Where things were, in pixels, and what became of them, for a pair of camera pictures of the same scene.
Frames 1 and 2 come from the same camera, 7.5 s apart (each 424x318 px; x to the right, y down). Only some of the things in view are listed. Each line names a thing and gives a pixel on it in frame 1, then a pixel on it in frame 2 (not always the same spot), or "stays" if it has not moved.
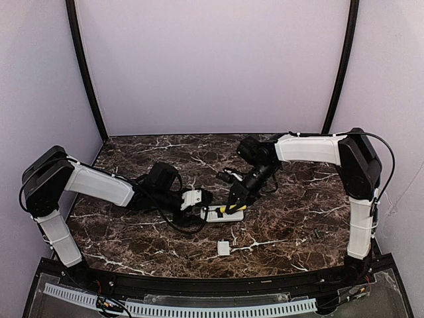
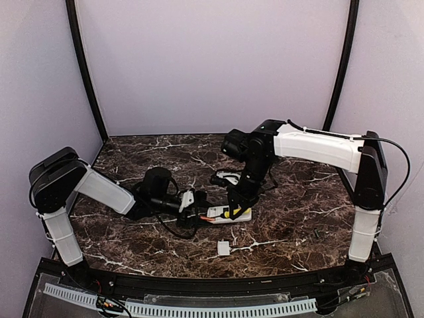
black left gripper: (205, 196) stays
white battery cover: (223, 248) stays
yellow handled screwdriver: (222, 209) -> (227, 213)
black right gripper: (239, 191) stays
